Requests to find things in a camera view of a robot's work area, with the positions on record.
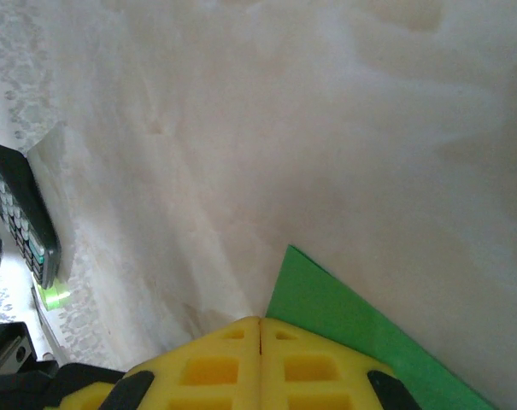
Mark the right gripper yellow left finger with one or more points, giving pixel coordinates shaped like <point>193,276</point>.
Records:
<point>207,371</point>

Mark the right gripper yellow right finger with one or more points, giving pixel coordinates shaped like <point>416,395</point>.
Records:
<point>313,371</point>

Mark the green cloth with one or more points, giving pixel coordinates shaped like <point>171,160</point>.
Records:
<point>322,299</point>

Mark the black calculator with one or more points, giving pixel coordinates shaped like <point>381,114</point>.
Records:
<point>21,205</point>

